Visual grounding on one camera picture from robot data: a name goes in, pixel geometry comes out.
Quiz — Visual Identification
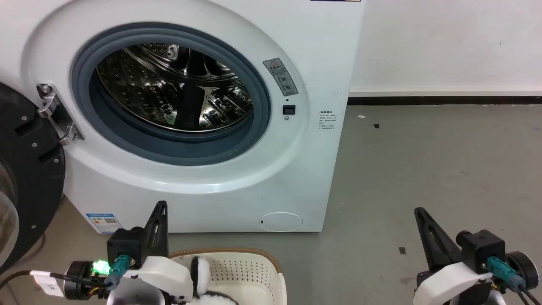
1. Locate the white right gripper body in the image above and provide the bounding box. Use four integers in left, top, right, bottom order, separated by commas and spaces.
412, 261, 494, 305

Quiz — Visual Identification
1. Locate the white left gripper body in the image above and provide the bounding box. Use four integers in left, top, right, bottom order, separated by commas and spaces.
107, 255, 194, 305

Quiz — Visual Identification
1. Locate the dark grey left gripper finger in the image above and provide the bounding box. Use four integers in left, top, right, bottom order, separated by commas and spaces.
144, 201, 169, 260

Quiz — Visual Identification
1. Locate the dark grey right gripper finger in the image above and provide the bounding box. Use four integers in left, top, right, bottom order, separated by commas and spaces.
414, 207, 463, 272

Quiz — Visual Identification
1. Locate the black and white plush toy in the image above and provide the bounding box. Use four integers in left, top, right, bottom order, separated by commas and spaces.
190, 255, 240, 305

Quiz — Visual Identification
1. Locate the black washing machine door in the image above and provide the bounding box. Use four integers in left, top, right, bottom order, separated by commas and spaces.
0, 82, 66, 274

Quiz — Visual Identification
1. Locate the stainless steel washing machine drum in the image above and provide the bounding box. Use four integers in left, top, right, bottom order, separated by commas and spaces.
96, 42, 254, 133

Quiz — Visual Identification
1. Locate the metal washing machine door hinge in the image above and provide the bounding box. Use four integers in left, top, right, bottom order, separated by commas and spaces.
36, 83, 85, 147

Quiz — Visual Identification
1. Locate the blue energy label sticker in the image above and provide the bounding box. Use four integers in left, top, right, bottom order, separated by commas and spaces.
86, 213, 123, 234

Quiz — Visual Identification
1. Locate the white laundry basket brown rim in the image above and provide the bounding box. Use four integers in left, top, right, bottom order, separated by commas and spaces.
169, 248, 288, 305

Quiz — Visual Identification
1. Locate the white front-load washing machine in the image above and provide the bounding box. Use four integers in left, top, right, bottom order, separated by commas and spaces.
0, 0, 365, 234

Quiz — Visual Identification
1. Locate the oval drain filter cover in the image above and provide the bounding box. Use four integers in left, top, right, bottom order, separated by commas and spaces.
259, 212, 304, 232

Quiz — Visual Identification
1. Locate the grey rubber door gasket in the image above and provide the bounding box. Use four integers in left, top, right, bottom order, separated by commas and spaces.
71, 23, 272, 166

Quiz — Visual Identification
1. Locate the small printed text label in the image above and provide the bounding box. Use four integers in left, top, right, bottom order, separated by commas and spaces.
318, 110, 338, 130

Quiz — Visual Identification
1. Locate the grey warning sticker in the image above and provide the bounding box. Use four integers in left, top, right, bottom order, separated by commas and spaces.
263, 58, 299, 97

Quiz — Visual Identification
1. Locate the teal plug right gripper cable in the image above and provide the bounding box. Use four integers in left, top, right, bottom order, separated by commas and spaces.
486, 256, 542, 305

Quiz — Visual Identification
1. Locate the black wall baseboard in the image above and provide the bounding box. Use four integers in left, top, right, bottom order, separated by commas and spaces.
348, 96, 542, 106

